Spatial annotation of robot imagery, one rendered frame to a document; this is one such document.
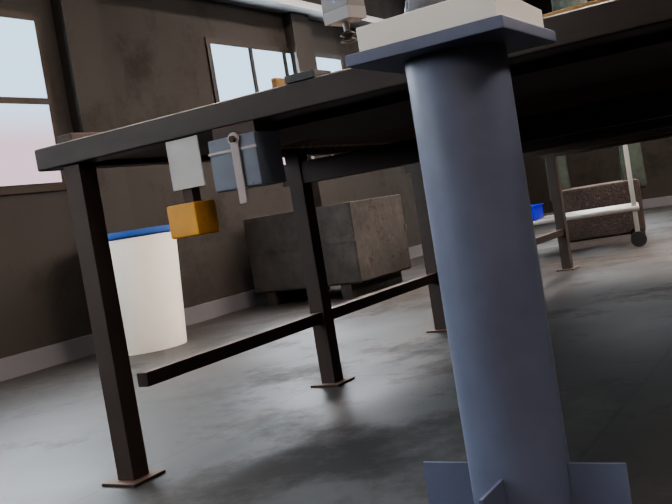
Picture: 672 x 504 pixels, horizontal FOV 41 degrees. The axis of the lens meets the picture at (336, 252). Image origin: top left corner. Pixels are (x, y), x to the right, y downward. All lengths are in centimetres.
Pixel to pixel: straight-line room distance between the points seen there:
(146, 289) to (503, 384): 385
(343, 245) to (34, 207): 210
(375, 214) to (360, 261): 43
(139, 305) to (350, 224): 175
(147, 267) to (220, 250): 163
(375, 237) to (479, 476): 497
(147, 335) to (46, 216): 97
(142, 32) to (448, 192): 520
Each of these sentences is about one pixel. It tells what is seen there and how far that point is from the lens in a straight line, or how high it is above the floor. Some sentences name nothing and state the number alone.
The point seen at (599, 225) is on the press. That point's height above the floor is 11.
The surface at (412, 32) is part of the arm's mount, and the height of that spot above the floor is 88.
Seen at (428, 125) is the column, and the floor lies 74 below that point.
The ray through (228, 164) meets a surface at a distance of 206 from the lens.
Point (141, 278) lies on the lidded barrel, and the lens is 515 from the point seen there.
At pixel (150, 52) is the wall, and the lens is 652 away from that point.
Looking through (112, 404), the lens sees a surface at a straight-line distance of 247.
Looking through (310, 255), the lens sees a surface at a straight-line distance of 323.
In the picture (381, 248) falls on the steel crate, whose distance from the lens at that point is 649.
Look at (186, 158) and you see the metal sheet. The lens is 217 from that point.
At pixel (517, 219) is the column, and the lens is 146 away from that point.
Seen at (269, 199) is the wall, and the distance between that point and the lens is 731.
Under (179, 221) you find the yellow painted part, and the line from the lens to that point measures 216.
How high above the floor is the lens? 63
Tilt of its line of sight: 3 degrees down
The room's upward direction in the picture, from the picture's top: 9 degrees counter-clockwise
